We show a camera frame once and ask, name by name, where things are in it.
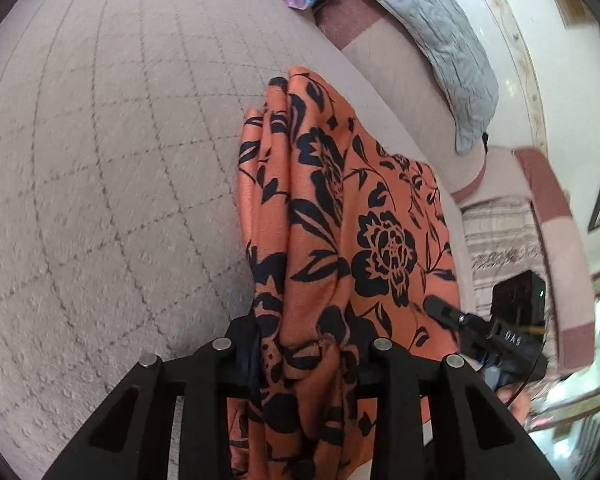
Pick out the striped grey white cloth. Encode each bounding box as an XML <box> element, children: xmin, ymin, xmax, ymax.
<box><xmin>460</xmin><ymin>199</ymin><xmax>548</xmax><ymax>311</ymax></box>

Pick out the orange black floral garment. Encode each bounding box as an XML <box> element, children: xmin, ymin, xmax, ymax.
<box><xmin>227</xmin><ymin>66</ymin><xmax>463</xmax><ymax>480</ymax></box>

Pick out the pink banded bolster pillow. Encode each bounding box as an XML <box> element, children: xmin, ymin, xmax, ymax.
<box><xmin>314</xmin><ymin>0</ymin><xmax>488</xmax><ymax>203</ymax></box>

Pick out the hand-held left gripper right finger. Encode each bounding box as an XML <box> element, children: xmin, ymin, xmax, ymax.
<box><xmin>347</xmin><ymin>315</ymin><xmax>561</xmax><ymax>480</ymax></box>

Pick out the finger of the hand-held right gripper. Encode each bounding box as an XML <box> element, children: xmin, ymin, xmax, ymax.
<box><xmin>424</xmin><ymin>296</ymin><xmax>488</xmax><ymax>333</ymax></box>

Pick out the pink banded cushion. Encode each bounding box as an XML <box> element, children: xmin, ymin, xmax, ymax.
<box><xmin>482</xmin><ymin>146</ymin><xmax>597</xmax><ymax>376</ymax></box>

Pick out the person's right hand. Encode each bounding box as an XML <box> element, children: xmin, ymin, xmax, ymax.
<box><xmin>497</xmin><ymin>386</ymin><xmax>532</xmax><ymax>425</ymax></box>

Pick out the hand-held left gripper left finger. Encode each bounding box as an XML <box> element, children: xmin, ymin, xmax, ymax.
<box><xmin>42</xmin><ymin>316</ymin><xmax>261</xmax><ymax>480</ymax></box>

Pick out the grey quilted blanket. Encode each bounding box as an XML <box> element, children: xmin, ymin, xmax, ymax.
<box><xmin>330</xmin><ymin>0</ymin><xmax>499</xmax><ymax>156</ymax></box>

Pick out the pink quilted bed cover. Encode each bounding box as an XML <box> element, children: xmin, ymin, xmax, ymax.
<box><xmin>0</xmin><ymin>0</ymin><xmax>476</xmax><ymax>480</ymax></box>

